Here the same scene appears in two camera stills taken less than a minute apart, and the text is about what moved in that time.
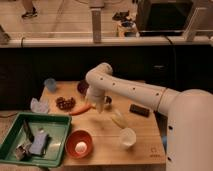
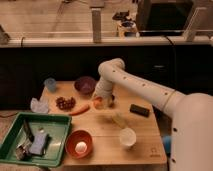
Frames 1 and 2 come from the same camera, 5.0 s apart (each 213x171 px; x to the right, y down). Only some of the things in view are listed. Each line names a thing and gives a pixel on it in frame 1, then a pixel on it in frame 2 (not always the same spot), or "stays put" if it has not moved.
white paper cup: [127, 137] stays put
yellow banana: [119, 118] stays put
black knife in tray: [28, 131] stays put
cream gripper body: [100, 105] to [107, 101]
